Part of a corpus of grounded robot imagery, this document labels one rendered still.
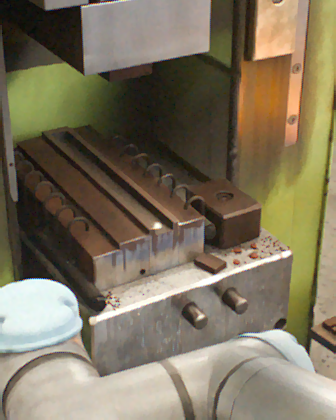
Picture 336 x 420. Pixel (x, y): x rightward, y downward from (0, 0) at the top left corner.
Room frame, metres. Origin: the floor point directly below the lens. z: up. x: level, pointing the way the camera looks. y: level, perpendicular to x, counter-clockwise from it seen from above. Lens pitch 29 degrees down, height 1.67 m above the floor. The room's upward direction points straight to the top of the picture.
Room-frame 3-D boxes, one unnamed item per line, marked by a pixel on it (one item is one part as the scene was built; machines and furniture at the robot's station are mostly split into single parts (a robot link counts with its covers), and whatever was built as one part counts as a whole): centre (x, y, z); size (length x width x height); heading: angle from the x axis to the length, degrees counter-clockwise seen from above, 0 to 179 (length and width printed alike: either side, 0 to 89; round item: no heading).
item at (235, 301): (1.08, -0.11, 0.87); 0.04 x 0.03 x 0.03; 31
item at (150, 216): (1.28, 0.11, 0.99); 0.42 x 0.05 x 0.01; 31
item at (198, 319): (1.04, -0.05, 0.87); 0.04 x 0.03 x 0.03; 31
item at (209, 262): (1.11, -0.07, 0.92); 0.04 x 0.03 x 0.01; 48
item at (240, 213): (1.23, -0.10, 0.95); 0.12 x 0.08 x 0.06; 31
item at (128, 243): (1.27, 0.13, 0.96); 0.42 x 0.20 x 0.09; 31
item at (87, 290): (1.16, 0.20, 0.93); 0.40 x 0.03 x 0.03; 31
